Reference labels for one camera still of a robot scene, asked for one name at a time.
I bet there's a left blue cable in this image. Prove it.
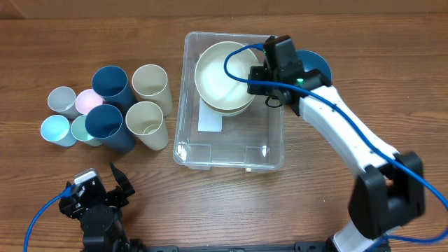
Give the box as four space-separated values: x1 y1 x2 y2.
23 185 73 252

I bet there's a tall navy cup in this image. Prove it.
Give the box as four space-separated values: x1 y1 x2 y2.
85 104 136 154
92 65 137 116

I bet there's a blue cable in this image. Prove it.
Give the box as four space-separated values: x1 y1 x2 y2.
223 43 448 245
23 185 73 252

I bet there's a small grey cup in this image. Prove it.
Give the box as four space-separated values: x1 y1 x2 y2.
48 86 81 119

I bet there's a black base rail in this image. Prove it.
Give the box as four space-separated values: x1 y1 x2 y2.
130 239 336 252

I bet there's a clear plastic storage bin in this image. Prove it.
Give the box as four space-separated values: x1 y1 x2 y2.
173 31 284 172

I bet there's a tall navy cup front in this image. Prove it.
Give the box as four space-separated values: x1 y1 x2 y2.
85 104 136 154

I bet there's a cream bowl stack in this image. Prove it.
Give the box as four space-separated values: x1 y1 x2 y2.
195 41 259 116

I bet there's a white label in bin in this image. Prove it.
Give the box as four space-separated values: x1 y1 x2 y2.
197 99 222 132

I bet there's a tall beige cup rear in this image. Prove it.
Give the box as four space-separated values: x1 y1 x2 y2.
132 64 173 116

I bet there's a right blue cable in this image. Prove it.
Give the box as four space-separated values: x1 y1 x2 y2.
223 43 448 245

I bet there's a dark blue bowl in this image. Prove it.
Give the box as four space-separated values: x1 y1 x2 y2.
296 50 333 81

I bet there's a small light blue cup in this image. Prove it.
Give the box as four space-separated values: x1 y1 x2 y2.
40 115 77 147

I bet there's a tall beige cup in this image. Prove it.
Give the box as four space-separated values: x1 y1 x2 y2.
132 64 173 116
125 101 169 151

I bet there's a small pink cup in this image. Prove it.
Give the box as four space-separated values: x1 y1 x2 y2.
75 89 104 115

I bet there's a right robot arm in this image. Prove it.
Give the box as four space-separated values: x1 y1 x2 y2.
248 57 426 251

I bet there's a tall beige cup front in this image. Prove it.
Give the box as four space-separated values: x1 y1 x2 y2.
125 101 169 151

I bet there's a small mint green cup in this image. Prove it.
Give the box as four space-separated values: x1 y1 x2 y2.
71 115 102 147

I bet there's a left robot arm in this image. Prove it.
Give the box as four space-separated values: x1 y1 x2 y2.
59 162 137 252

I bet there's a tall navy cup rear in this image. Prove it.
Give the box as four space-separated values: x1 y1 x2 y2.
92 65 137 116

